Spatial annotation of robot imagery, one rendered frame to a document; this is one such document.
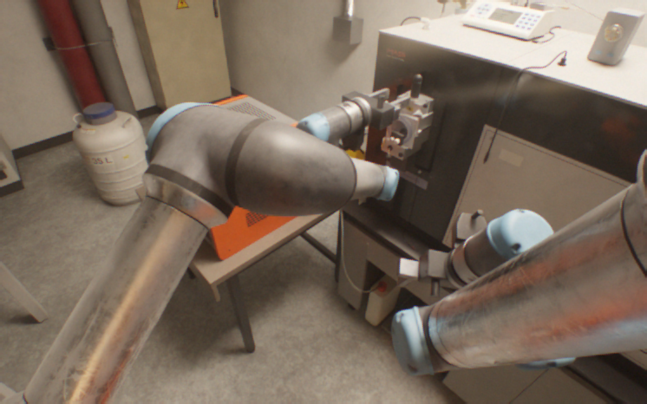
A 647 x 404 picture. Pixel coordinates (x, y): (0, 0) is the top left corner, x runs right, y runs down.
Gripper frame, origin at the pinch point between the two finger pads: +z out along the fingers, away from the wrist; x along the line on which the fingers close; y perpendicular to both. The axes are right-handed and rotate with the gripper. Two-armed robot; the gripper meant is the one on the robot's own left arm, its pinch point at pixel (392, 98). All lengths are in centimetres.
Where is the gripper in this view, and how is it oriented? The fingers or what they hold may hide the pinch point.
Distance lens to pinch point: 93.6
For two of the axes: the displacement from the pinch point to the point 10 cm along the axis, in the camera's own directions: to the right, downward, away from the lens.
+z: 7.2, -4.4, 5.4
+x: -6.9, -4.8, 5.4
